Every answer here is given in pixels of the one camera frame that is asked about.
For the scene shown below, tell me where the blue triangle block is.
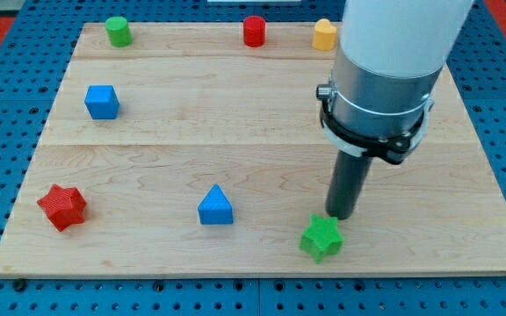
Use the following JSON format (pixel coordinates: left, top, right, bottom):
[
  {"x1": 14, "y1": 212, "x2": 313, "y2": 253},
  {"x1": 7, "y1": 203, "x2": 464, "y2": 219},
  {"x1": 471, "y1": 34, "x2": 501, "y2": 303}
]
[{"x1": 198, "y1": 184, "x2": 234, "y2": 225}]

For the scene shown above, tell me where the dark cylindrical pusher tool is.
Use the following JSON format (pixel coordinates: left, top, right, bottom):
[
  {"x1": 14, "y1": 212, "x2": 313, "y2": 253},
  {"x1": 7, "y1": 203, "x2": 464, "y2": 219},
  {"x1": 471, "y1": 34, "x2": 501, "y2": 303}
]
[{"x1": 325, "y1": 151, "x2": 372, "y2": 220}]

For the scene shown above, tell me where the green star block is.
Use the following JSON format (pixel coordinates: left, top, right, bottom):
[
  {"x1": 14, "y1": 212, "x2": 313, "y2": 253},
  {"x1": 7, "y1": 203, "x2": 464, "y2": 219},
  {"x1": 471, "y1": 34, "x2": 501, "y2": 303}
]
[{"x1": 299, "y1": 214, "x2": 344, "y2": 264}]

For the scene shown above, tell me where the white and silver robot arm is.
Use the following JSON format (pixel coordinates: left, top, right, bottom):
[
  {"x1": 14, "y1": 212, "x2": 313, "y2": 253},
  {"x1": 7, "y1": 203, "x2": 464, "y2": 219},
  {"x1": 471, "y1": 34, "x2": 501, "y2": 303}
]
[{"x1": 316, "y1": 0, "x2": 473, "y2": 164}]

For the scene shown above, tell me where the red star block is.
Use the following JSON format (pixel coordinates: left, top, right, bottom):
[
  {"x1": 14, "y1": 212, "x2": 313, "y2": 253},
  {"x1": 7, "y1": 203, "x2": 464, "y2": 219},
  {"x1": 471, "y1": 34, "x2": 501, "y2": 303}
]
[{"x1": 37, "y1": 184, "x2": 87, "y2": 232}]

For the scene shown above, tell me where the wooden board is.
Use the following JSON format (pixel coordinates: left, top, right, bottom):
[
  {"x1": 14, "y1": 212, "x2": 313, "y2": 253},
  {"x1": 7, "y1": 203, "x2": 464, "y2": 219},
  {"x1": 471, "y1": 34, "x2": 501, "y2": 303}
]
[{"x1": 0, "y1": 23, "x2": 506, "y2": 279}]

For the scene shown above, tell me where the red cylinder block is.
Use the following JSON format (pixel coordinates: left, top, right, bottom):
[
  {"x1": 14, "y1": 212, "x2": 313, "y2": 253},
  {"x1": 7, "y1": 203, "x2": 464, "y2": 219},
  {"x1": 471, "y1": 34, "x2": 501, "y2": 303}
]
[{"x1": 242, "y1": 16, "x2": 266, "y2": 47}]

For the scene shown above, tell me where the yellow heart block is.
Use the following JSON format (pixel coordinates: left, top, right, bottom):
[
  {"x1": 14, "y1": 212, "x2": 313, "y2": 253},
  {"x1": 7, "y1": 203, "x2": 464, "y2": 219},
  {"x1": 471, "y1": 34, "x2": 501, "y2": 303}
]
[{"x1": 311, "y1": 18, "x2": 337, "y2": 51}]

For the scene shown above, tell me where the blue cube block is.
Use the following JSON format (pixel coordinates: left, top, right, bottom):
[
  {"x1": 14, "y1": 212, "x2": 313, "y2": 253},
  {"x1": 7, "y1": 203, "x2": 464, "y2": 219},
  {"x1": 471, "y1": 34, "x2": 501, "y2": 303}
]
[{"x1": 84, "y1": 85, "x2": 119, "y2": 119}]

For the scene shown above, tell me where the green cylinder block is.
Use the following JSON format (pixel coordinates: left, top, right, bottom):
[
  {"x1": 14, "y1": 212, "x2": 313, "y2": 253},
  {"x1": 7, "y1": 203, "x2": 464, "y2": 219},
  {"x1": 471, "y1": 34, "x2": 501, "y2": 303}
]
[{"x1": 105, "y1": 16, "x2": 133, "y2": 47}]

